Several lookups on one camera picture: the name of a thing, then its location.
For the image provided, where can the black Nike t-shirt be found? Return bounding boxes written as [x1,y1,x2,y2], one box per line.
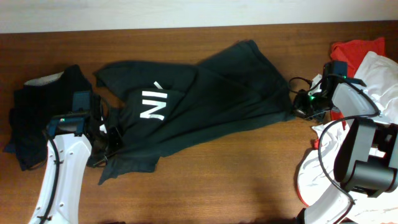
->
[95,40,294,184]

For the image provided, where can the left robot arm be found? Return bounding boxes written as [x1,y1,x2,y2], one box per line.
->
[30,91,122,223]

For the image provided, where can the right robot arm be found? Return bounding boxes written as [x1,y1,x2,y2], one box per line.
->
[293,60,397,224]

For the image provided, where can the white t-shirt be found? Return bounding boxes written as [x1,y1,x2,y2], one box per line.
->
[297,52,397,223]

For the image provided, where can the folded black clothes stack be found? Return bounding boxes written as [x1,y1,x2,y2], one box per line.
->
[5,65,92,171]

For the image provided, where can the red t-shirt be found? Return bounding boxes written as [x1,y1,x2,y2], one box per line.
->
[330,37,386,78]

